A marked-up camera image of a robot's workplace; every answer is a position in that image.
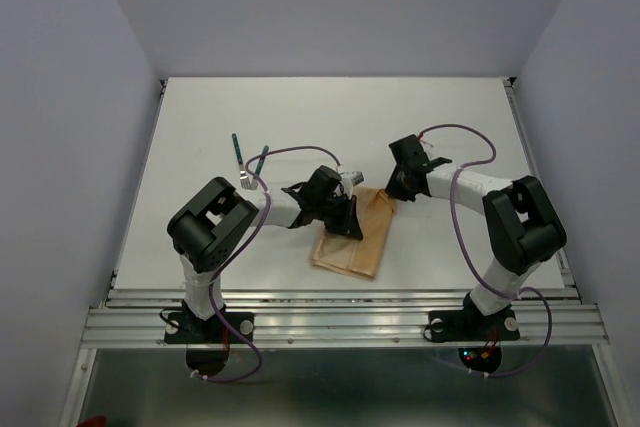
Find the green handled fork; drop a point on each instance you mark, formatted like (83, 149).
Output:
(245, 181)

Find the red object at bottom edge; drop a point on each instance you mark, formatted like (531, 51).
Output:
(95, 421)

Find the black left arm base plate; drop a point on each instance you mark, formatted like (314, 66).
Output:
(184, 328)

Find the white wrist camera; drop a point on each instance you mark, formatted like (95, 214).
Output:
(351, 178)
(428, 148)

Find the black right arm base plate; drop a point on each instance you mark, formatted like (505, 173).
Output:
(465, 326)

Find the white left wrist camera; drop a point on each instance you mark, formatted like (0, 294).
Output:
(351, 178)

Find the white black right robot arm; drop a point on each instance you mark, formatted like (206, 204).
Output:
(523, 227)

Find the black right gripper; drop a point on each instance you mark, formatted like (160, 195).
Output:
(394, 190)

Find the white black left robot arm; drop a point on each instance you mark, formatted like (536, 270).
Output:
(211, 226)

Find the green handled knife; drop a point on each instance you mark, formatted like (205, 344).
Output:
(260, 164)

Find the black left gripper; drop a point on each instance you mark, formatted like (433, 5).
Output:
(347, 225)

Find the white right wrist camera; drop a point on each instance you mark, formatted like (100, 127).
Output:
(428, 148)

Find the beige cloth napkin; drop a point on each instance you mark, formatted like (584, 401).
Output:
(358, 258)

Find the aluminium mounting rail frame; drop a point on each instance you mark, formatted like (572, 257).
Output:
(333, 350)

